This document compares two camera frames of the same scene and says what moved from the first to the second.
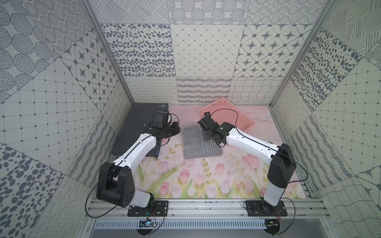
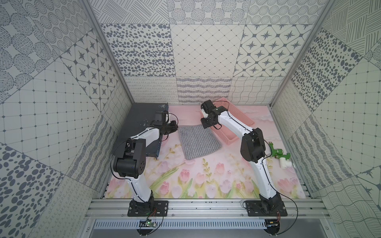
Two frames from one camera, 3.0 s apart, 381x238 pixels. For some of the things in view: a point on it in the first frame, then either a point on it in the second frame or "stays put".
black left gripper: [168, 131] stays put
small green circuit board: [147, 223] stays put
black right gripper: [205, 135] -> [204, 124]
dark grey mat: [137, 122] stays put
